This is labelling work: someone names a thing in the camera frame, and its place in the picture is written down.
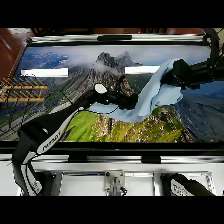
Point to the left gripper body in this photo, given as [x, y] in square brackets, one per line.
[125, 101]

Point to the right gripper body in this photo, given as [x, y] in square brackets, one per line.
[180, 75]

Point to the light blue shirt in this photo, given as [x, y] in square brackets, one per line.
[156, 93]

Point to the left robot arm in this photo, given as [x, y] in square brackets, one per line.
[50, 131]

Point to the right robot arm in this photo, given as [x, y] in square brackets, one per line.
[208, 71]

